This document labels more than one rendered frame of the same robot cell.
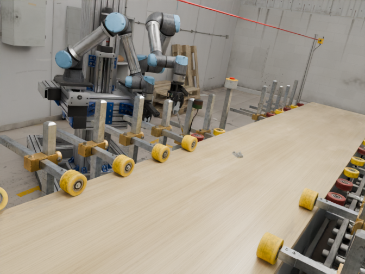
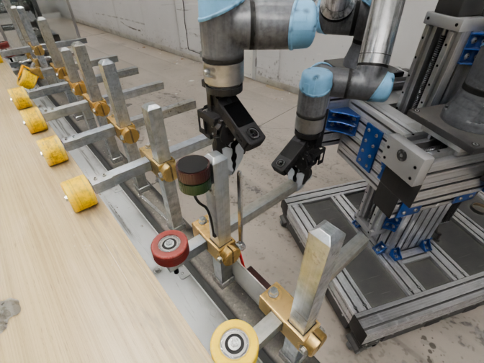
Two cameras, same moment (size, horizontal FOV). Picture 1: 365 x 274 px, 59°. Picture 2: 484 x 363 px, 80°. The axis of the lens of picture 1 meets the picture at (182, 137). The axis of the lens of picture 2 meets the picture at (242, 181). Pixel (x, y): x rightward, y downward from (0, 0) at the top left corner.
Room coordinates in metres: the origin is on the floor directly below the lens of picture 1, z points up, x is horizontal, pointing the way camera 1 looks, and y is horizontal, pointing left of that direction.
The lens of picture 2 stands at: (2.19, -0.42, 1.41)
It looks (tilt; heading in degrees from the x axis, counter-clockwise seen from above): 39 degrees down; 107
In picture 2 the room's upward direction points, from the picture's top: straight up
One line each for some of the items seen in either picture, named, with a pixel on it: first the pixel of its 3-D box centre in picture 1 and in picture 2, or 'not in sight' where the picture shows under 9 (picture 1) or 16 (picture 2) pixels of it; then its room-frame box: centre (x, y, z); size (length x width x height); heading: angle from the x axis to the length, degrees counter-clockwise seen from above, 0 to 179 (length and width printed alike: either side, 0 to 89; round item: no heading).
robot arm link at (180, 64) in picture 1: (181, 65); (223, 24); (2.00, 0.08, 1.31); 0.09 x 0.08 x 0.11; 20
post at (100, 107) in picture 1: (97, 150); (100, 110); (1.38, 0.38, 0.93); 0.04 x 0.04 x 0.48; 58
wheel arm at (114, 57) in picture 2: not in sight; (81, 65); (0.98, 0.76, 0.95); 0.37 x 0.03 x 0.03; 58
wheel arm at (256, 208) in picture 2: not in sight; (238, 220); (2.03, 0.07, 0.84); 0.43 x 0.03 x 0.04; 58
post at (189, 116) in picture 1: (186, 134); (220, 238); (2.02, -0.02, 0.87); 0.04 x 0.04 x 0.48; 58
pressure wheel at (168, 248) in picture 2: (196, 143); (173, 257); (1.92, -0.09, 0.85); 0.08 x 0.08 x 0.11
